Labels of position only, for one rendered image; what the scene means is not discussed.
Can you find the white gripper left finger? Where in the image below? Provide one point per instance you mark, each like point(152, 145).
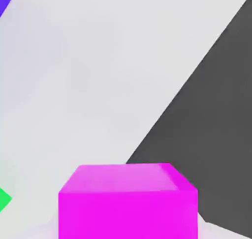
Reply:
point(51, 231)

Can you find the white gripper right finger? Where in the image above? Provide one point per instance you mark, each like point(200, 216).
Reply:
point(208, 232)

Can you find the small green cube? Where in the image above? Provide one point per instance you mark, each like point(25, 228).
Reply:
point(4, 199)

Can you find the small magenta cube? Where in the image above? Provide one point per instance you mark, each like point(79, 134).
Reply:
point(128, 213)

